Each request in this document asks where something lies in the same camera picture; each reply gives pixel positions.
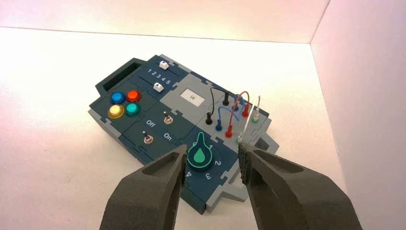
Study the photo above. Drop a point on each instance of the dark green rotary knob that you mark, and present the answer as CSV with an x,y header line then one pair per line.
x,y
199,156

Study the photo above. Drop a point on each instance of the teal round push button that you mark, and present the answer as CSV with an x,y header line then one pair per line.
x,y
132,109

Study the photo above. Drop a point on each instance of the white number display label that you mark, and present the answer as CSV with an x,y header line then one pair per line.
x,y
192,97

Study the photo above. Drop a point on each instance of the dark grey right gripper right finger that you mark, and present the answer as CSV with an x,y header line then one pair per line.
x,y
285,196

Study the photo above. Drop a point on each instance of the yellow round push button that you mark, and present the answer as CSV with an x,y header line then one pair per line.
x,y
115,111

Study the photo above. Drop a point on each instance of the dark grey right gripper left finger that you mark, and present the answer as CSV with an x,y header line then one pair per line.
x,y
149,193

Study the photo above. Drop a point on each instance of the metal toggle switch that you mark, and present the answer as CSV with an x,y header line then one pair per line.
x,y
167,119
147,139

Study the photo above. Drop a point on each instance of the white slider knob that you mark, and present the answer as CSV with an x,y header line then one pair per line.
x,y
164,65
158,87

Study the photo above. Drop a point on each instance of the orange round push button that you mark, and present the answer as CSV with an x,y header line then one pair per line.
x,y
133,96

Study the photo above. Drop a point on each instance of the blue grey control panel box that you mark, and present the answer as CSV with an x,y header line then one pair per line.
x,y
184,117

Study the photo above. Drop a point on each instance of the blue round push button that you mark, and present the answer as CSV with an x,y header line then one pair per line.
x,y
117,98

